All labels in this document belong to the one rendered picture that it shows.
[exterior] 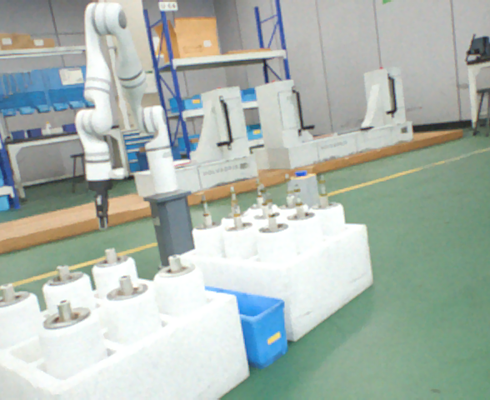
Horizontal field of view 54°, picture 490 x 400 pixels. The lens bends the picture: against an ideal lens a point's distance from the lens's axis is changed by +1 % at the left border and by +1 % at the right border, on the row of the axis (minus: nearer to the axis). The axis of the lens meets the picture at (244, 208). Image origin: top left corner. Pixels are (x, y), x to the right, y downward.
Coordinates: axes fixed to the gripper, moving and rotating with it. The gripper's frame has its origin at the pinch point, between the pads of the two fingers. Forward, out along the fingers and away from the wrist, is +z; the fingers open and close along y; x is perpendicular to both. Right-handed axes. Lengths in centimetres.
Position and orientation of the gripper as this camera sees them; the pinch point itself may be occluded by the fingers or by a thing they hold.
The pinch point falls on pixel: (103, 222)
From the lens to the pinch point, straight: 156.3
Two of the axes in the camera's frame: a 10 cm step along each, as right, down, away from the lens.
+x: 9.8, -0.7, 1.7
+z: 0.3, 9.7, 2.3
